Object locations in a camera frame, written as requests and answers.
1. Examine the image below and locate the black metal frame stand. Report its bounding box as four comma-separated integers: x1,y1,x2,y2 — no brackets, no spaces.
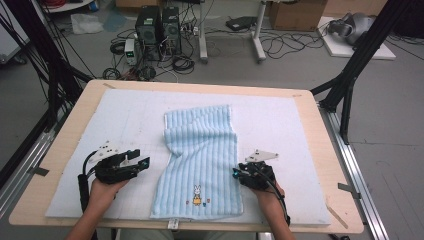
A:
0,0,95,189
309,0,414,145

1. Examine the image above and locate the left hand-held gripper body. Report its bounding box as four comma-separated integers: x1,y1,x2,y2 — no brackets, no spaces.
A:
88,141,141,185

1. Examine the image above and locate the person's left hand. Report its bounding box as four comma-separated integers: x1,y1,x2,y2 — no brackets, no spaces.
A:
89,179,129,203

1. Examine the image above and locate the aluminium rail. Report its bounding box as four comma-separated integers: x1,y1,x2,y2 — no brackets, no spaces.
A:
318,102,391,240
0,111,69,219

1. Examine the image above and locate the cardboard box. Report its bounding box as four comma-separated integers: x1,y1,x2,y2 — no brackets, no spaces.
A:
114,0,165,10
268,0,328,33
323,0,390,18

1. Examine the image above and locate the clear plastic bag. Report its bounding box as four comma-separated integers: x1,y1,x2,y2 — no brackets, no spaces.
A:
70,13,105,36

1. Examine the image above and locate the grey helmet device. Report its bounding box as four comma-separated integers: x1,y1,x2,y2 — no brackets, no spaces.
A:
327,12,376,46

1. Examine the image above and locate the black flat device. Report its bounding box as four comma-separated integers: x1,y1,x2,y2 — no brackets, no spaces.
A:
225,15,258,32

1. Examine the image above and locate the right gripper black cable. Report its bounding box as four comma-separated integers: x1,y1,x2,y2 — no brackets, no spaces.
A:
254,164,292,227

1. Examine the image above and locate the white foam mat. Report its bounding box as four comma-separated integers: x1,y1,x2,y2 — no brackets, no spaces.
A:
44,88,333,226

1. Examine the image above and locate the light blue striped towel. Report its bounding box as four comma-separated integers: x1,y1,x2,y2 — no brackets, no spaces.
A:
150,104,244,230

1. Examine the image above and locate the tangle of floor cables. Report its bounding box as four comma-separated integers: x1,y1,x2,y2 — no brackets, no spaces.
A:
259,28,330,61

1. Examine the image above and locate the person's right hand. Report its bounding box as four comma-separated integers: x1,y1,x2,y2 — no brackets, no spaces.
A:
251,182,286,210

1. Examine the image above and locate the coiled black cable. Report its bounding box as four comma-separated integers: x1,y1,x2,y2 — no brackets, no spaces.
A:
169,54,196,75

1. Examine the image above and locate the black tape strip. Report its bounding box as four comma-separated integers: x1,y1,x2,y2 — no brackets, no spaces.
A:
28,166,51,177
337,182,362,200

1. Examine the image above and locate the black computer tower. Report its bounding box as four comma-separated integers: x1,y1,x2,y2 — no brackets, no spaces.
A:
134,5,163,63
161,6,183,56

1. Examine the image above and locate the white power supply box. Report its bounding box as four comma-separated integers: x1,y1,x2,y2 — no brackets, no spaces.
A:
123,38,139,66

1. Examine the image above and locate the white desk leg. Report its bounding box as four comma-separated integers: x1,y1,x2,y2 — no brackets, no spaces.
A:
251,0,268,63
197,0,210,64

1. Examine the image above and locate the white floor board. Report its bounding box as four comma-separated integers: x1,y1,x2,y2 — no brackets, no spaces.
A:
316,16,397,61

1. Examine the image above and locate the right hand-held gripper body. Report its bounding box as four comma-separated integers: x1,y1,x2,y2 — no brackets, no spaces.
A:
238,149,279,192

